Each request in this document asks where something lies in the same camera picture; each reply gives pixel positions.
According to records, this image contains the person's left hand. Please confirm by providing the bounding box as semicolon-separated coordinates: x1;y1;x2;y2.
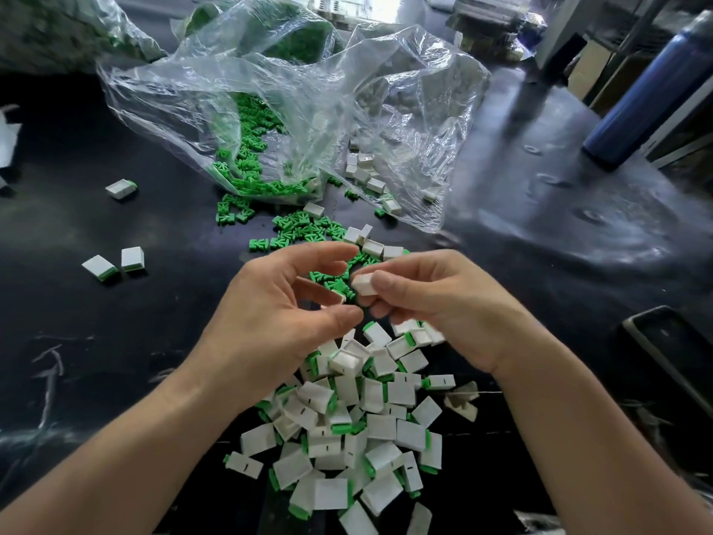
192;240;365;406

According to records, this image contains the person's right hand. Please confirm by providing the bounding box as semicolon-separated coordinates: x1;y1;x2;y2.
351;249;556;380

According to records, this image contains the pile of assembled white-green pieces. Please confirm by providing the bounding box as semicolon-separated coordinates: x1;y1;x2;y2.
239;317;457;535

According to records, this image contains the heap of white caps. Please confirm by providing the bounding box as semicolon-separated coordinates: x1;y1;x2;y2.
303;137;441;263

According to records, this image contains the pile of green clips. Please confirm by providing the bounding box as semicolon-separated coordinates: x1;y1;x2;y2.
212;92;403;304

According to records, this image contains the person's right forearm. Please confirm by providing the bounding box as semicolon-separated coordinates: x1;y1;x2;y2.
495;334;713;535

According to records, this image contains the person's left forearm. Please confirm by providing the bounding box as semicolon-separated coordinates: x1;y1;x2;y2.
0;367;252;535

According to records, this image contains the empty white shell right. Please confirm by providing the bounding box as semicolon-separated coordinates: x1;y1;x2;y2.
444;380;481;424

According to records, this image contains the clear plastic bag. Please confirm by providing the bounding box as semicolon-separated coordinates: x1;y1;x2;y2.
97;0;492;235

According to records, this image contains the black smartphone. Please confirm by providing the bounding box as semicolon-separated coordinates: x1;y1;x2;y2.
622;305;713;417

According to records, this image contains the brown cardboard box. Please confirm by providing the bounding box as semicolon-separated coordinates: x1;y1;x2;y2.
568;41;619;103

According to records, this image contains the blue cylinder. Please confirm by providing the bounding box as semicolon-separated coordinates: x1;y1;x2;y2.
582;10;713;170

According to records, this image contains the grey machine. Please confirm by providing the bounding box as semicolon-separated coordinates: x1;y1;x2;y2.
448;0;550;60

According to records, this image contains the plastic bag full of green pieces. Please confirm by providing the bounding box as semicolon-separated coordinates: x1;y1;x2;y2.
172;0;336;65

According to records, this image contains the white component box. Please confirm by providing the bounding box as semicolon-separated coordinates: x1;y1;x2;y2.
310;0;380;23

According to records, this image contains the white paper sheet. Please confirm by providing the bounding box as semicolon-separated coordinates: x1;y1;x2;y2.
0;111;24;170

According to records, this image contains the large bag of assembled pieces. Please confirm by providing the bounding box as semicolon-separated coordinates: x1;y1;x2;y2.
0;0;166;76

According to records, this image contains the white metal frame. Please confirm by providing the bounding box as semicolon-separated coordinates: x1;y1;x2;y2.
537;0;713;98

